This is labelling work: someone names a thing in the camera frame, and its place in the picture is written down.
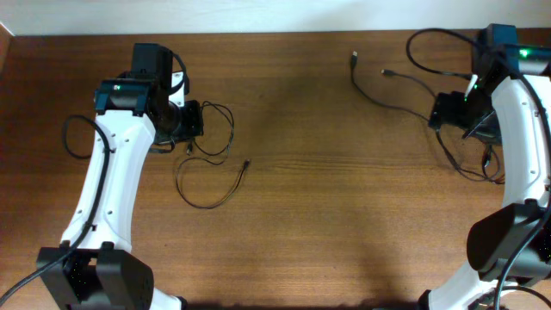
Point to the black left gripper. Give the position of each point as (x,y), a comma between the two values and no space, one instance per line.
(195,129)

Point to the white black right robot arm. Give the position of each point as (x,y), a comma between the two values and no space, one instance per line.
(507,103)

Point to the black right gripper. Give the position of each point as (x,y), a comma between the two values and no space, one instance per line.
(442,113)

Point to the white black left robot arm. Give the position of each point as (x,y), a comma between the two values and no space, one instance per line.
(141,111)

